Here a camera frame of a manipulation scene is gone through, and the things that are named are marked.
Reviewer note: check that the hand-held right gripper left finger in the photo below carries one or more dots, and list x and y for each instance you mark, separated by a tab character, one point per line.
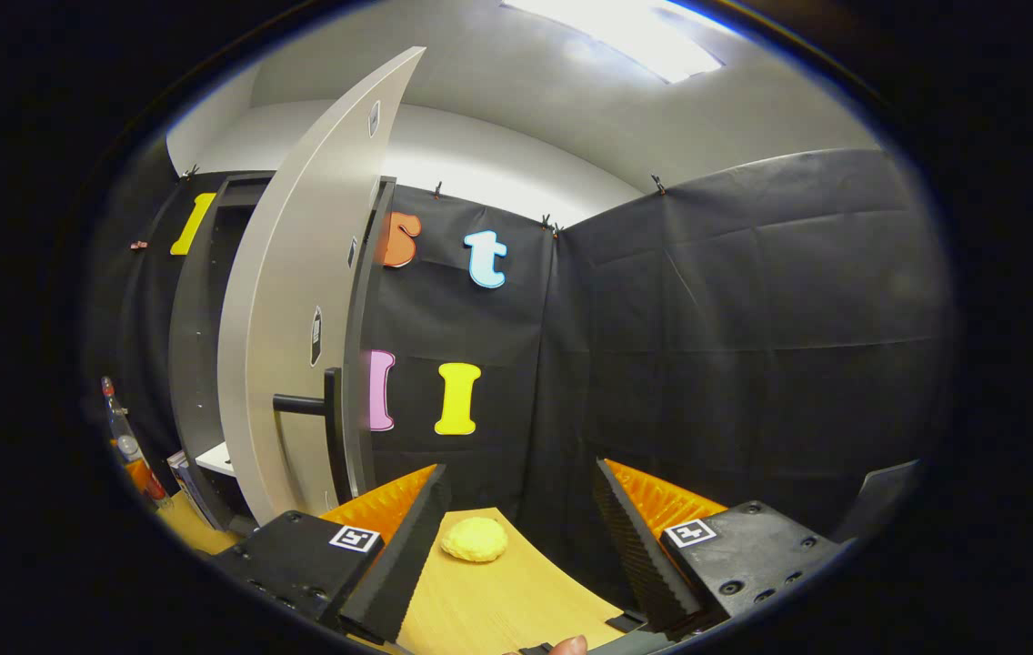
398	559

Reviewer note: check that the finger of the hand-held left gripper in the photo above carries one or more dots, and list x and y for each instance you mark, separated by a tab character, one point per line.
140	475

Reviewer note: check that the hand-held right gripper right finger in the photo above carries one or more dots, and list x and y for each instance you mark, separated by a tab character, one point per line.
635	546

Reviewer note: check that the clear plastic bottle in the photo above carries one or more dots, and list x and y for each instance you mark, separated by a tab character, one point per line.
119	423

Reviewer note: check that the beige cabinet door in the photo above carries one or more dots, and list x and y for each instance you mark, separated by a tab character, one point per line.
280	318

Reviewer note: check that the dark grey cabinet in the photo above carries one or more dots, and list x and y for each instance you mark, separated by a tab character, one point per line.
194	364

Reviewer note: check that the lilac blue book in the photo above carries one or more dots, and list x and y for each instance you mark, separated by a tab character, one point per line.
185	475

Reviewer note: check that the yellow lumpy ball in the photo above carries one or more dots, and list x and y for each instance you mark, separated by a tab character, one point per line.
474	539

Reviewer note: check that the black backdrop cloth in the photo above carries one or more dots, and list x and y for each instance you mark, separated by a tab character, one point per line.
735	346

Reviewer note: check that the dark grey curved object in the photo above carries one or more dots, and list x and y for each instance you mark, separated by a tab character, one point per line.
880	500

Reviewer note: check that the long ceiling light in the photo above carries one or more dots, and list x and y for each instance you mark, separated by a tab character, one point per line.
626	36

